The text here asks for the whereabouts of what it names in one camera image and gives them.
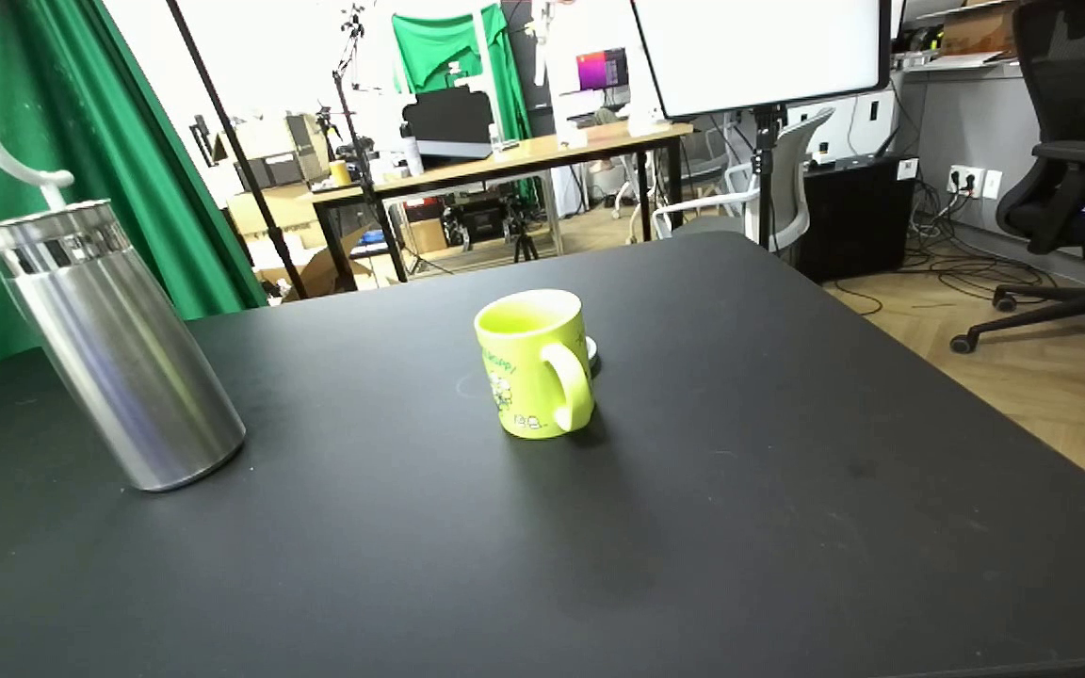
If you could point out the grey white office chair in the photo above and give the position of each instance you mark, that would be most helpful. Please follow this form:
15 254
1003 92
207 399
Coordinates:
793 176

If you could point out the green curtain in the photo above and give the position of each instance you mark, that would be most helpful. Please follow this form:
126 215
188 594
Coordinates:
102 137

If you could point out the black equipment on desk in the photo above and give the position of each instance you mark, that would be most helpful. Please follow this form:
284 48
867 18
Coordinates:
451 113

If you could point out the black light stand pole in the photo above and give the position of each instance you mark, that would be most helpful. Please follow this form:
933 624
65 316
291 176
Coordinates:
235 151

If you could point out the white light panel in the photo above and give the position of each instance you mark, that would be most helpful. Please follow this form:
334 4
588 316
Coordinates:
756 49

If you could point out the green backdrop cloth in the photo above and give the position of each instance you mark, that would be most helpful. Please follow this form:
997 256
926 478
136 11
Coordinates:
441 49

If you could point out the wooden desk with black legs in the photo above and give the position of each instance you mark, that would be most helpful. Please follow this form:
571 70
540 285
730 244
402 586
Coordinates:
505 162

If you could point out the stainless steel flask jug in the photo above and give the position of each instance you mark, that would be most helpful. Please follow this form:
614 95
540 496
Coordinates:
116 353

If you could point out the small black tripod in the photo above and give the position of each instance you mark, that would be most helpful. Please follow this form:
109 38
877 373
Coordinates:
524 244

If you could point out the black office chair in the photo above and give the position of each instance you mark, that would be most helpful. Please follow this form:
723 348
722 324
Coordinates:
1071 127

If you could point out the white wall socket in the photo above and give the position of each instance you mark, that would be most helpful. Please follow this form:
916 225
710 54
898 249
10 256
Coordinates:
977 182

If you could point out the yellow-green ceramic mug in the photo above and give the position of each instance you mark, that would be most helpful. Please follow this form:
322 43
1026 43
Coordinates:
524 362

